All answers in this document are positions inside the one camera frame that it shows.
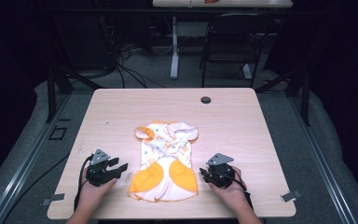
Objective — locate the orange object on desk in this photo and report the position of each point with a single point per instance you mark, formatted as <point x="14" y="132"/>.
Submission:
<point x="212" y="1"/>

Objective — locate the white and orange baby garment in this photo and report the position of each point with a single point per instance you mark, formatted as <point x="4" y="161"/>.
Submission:
<point x="164" y="161"/>

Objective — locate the person's right hand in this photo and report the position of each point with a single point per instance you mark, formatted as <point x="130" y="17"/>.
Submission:
<point x="230" y="194"/>

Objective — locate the aluminium floor rail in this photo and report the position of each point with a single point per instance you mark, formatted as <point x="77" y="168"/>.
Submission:
<point x="320" y="158"/>
<point x="28" y="161"/>

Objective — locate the grey tape strip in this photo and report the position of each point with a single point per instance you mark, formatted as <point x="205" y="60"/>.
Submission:
<point x="54" y="198"/>
<point x="290" y="196"/>

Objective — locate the black chair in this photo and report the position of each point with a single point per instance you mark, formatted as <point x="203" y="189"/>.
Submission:
<point x="234" y="34"/>

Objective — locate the black tape square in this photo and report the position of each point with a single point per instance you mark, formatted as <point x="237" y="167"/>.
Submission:
<point x="58" y="133"/>

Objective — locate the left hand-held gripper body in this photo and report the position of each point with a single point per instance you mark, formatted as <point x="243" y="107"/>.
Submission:
<point x="98" y="172"/>

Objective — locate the black metal stand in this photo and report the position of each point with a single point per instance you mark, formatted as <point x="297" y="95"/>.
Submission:
<point x="51" y="93"/>
<point x="305" y="93"/>

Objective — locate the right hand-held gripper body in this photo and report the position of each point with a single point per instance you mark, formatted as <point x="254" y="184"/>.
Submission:
<point x="220" y="172"/>

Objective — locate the person's left hand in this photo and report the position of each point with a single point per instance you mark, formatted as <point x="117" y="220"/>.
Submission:
<point x="93" y="194"/>

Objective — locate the white desk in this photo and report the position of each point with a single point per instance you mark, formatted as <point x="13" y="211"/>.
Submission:
<point x="174" y="46"/>

